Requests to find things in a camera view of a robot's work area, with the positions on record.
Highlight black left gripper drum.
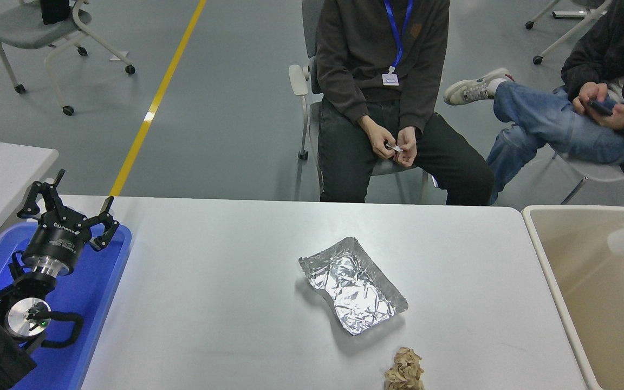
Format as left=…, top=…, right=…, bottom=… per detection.
left=22, top=210, right=92, bottom=262

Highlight blue plastic tray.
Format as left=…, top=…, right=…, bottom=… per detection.
left=0, top=221, right=132, bottom=390

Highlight silver foil tray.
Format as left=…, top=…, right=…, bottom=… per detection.
left=298, top=236, right=410, bottom=336

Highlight person's right hand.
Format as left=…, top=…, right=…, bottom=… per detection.
left=572, top=81, right=609, bottom=114
left=358, top=115, right=397, bottom=159

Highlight person's left hand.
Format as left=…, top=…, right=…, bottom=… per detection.
left=594, top=103, right=624, bottom=131
left=393, top=126, right=418, bottom=167

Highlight grey wheeled chair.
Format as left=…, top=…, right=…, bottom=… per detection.
left=0, top=0, right=136, bottom=116

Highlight grey chair with white armrest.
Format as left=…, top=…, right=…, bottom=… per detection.
left=289, top=0, right=443, bottom=204

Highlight white chair legs with wheels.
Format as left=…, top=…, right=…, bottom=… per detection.
left=525, top=0, right=613, bottom=66

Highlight person with blue lanyard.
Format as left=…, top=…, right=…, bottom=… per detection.
left=312, top=0, right=496, bottom=206

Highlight black item on chair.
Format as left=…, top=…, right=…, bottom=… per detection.
left=39, top=0, right=71, bottom=25

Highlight crumpled tan paper ball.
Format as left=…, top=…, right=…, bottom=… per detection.
left=384, top=347, right=425, bottom=390

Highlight person with crossed legs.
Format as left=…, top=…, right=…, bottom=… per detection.
left=443, top=0, right=624, bottom=205

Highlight blue lanyard with badge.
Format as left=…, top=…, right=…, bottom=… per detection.
left=381, top=0, right=415, bottom=87

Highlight white seat chair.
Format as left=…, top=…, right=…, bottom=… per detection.
left=553, top=152, right=624, bottom=209

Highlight black phone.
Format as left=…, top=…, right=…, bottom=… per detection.
left=586, top=99, right=614, bottom=117

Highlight large pale plastic bin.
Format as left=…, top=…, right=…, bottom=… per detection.
left=522, top=204, right=624, bottom=390

